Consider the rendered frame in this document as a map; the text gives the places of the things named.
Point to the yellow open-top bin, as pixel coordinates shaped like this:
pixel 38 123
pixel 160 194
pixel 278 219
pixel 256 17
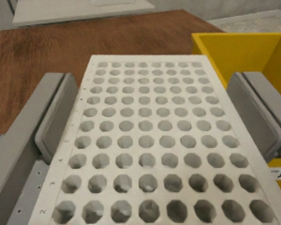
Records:
pixel 243 52

